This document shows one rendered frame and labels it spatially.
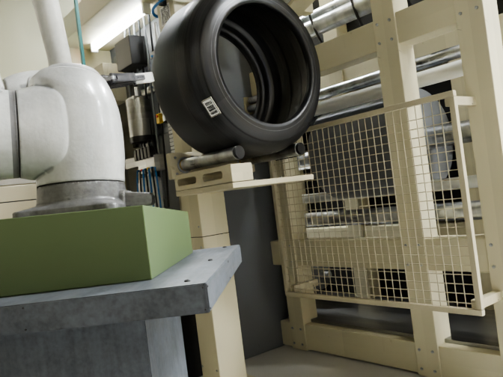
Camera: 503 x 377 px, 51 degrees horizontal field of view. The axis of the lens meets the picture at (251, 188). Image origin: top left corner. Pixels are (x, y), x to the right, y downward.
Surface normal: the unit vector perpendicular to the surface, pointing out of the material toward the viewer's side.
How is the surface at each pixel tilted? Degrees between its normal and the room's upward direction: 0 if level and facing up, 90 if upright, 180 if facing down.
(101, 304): 90
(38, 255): 90
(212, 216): 90
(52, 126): 88
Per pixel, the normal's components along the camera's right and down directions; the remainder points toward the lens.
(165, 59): -0.79, -0.04
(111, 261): -0.07, 0.00
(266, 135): 0.61, 0.10
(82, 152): 0.34, -0.06
